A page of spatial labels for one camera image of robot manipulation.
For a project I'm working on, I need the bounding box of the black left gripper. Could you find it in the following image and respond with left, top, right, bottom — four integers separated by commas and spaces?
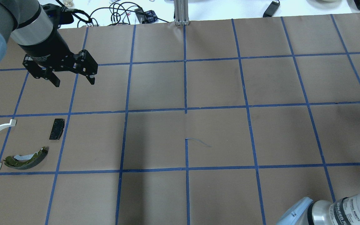
19, 28, 98, 87

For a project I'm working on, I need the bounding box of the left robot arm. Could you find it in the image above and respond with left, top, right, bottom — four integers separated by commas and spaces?
0, 0, 98, 87

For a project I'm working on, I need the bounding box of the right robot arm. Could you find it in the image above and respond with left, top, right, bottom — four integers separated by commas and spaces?
276, 194, 360, 225

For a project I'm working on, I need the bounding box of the black brake pad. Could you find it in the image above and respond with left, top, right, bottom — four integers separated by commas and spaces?
49, 118, 65, 140

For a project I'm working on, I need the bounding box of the olive brake shoe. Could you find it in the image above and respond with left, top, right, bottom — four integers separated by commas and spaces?
3, 146, 48, 170

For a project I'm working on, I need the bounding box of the black power adapter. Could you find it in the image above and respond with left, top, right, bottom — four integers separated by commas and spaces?
262, 0, 280, 18

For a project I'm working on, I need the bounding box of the aluminium frame post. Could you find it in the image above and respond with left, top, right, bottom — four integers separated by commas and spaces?
173, 0, 190, 26

